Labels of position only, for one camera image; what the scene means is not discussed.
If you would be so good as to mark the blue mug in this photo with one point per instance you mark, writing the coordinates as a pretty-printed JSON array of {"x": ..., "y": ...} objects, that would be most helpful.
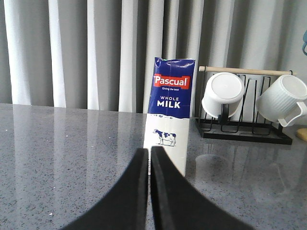
[{"x": 304, "y": 46}]

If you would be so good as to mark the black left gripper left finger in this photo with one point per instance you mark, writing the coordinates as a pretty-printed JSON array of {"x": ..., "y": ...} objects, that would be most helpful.
[{"x": 124, "y": 206}]

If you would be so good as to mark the black wire mug rack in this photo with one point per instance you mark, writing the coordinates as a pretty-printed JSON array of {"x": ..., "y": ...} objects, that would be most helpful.
[{"x": 255, "y": 130}]

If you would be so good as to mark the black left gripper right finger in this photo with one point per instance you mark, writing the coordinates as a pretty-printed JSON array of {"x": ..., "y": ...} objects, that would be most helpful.
[{"x": 177, "y": 205}]

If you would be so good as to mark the white mug black handle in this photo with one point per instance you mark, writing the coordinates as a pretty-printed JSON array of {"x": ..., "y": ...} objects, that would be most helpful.
[{"x": 222, "y": 96}]

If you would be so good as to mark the grey white curtain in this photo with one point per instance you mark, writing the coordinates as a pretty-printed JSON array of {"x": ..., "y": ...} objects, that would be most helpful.
[{"x": 99, "y": 54}]

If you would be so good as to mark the wooden mug tree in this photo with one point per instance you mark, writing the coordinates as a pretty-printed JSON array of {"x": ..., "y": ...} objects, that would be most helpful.
[{"x": 302, "y": 134}]

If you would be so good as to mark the blue white milk carton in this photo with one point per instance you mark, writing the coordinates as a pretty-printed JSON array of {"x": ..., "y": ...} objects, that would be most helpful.
[{"x": 168, "y": 116}]

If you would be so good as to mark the white ribbed mug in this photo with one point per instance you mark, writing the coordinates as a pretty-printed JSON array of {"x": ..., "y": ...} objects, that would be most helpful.
[{"x": 283, "y": 101}]

